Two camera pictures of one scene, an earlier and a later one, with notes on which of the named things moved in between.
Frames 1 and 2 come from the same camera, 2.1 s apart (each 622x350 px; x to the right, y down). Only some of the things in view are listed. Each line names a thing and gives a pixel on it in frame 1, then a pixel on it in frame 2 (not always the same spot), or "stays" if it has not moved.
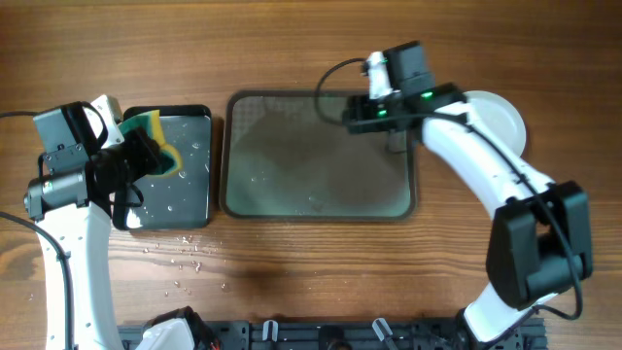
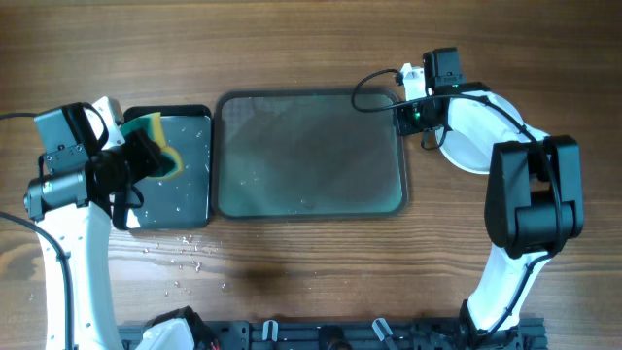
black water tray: x=180 y=200 stays
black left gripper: x=144 y=153 stays
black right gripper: x=355 y=115 to x=405 y=120
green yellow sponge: x=151 y=123 stays
